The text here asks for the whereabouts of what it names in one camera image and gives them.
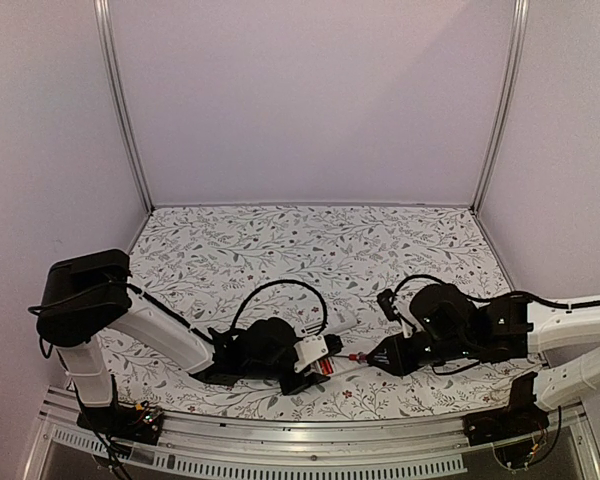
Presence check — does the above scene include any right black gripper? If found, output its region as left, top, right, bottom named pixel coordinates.
left=367, top=331, right=473, bottom=378

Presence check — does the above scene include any small white remote control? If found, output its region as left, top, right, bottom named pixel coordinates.
left=304, top=312, right=359, bottom=337

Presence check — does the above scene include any red orange battery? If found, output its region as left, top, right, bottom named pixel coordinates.
left=315, top=359, right=334, bottom=376

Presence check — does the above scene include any red blue screwdriver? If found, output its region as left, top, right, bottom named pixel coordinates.
left=333, top=353, right=371, bottom=365

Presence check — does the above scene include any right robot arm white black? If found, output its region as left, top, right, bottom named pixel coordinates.
left=366, top=282, right=600, bottom=411

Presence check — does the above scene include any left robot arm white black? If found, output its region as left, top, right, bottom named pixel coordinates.
left=28, top=249, right=342, bottom=434

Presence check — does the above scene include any floral patterned table mat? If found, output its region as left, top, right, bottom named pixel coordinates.
left=100, top=206, right=541, bottom=421

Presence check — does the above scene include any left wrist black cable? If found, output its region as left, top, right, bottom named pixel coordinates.
left=229, top=278, right=330, bottom=336

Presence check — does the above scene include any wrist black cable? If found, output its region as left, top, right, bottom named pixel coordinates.
left=229, top=278, right=330, bottom=336
left=393, top=273, right=481, bottom=321

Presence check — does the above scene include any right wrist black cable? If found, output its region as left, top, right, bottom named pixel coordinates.
left=393, top=273, right=481, bottom=321

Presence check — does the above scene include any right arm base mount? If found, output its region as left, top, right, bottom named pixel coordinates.
left=462, top=372, right=549, bottom=470

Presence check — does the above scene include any front aluminium rail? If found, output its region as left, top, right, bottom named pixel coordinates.
left=30, top=406, right=600, bottom=479

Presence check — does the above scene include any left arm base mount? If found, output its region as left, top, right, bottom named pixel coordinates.
left=77, top=402, right=164, bottom=446

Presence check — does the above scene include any right aluminium frame post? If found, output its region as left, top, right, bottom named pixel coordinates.
left=470, top=0, right=529, bottom=216

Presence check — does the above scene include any aluminium frame post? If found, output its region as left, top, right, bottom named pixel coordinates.
left=470, top=0, right=529, bottom=216
left=93, top=0, right=155, bottom=215

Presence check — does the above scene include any left aluminium frame post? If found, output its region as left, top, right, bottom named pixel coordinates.
left=93, top=0, right=155, bottom=215

